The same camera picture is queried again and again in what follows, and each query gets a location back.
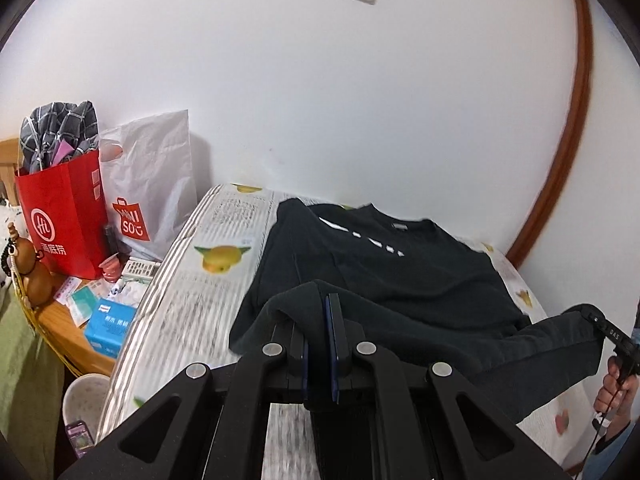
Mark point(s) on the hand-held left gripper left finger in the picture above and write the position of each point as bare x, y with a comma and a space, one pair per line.
304, 365

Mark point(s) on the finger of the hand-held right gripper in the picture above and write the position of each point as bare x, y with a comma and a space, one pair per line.
590, 316

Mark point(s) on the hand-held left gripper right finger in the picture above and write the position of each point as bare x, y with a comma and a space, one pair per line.
334, 350

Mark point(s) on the black sweatshirt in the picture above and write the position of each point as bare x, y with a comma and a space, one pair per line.
400, 285

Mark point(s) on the person's right forearm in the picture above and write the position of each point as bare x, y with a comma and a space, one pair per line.
615, 452

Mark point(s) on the person's right hand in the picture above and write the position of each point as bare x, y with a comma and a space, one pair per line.
617, 390

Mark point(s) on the fruit print tablecloth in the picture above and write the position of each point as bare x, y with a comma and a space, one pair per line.
220, 300

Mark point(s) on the white remote control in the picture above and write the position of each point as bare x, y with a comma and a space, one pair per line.
141, 268

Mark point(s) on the blue tissue pack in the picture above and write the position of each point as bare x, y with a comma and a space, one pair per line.
107, 327

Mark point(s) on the pink cup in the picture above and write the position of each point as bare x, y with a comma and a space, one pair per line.
111, 269

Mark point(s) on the white waste bin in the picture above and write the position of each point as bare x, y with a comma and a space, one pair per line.
82, 400

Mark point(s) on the teal packet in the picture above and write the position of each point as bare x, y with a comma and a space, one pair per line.
82, 307

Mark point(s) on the white plastic bag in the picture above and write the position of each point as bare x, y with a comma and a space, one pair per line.
155, 175

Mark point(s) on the wooden nightstand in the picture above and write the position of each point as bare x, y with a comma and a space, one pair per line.
62, 330

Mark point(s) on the green blanket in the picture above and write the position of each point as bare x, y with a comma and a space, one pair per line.
25, 360

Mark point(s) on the red paper bag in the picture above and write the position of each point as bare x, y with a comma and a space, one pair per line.
65, 215

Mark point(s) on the brown gourd ornament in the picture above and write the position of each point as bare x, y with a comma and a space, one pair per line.
35, 270

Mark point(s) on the grey plaid cloth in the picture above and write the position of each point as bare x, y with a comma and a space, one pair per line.
55, 130

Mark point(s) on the wooden headboard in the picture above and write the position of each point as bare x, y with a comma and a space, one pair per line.
9, 165

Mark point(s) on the brown wooden door frame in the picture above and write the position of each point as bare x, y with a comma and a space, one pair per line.
570, 135

